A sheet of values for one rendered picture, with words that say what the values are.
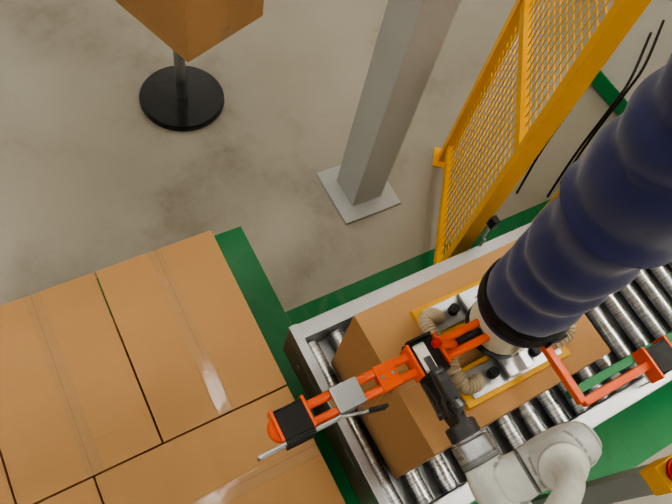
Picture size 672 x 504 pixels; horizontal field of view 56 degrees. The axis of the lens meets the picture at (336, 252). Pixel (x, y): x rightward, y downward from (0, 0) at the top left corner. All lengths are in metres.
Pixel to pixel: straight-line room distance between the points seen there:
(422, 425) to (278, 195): 1.60
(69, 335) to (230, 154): 1.31
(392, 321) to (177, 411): 0.71
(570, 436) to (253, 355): 1.00
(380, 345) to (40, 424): 1.00
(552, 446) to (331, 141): 2.09
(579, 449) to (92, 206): 2.20
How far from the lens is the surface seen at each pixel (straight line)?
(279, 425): 1.40
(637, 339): 2.50
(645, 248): 1.15
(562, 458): 1.42
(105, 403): 2.02
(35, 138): 3.20
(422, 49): 2.25
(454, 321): 1.71
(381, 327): 1.67
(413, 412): 1.63
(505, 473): 1.47
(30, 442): 2.03
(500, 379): 1.70
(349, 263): 2.81
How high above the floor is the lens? 2.47
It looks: 61 degrees down
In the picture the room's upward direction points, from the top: 19 degrees clockwise
